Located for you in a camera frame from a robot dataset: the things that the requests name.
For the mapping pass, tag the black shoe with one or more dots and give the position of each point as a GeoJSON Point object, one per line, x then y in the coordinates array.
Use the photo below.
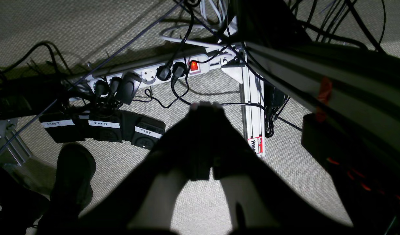
{"type": "Point", "coordinates": [72, 191]}

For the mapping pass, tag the aluminium table leg profile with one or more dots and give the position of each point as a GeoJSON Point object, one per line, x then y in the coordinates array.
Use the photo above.
{"type": "Point", "coordinates": [251, 101]}

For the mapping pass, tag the black stop foot pedal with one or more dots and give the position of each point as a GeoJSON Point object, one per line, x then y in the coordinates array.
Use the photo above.
{"type": "Point", "coordinates": [147, 132]}

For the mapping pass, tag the white power strip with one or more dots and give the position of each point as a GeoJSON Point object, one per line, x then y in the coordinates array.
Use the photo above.
{"type": "Point", "coordinates": [147, 69]}

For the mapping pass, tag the black start foot pedal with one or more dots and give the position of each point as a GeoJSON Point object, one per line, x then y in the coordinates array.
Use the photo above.
{"type": "Point", "coordinates": [62, 128]}

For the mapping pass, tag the black zero foot pedal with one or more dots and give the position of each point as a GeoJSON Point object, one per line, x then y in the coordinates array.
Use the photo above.
{"type": "Point", "coordinates": [118, 127]}

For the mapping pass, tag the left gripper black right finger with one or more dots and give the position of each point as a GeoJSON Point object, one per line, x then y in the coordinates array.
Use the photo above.
{"type": "Point", "coordinates": [259, 201]}

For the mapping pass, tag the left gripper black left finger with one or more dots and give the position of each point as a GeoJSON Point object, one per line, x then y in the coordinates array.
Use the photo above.
{"type": "Point", "coordinates": [144, 201]}

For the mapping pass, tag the black box with red wires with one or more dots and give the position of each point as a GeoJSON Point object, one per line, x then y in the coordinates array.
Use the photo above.
{"type": "Point", "coordinates": [368, 189]}

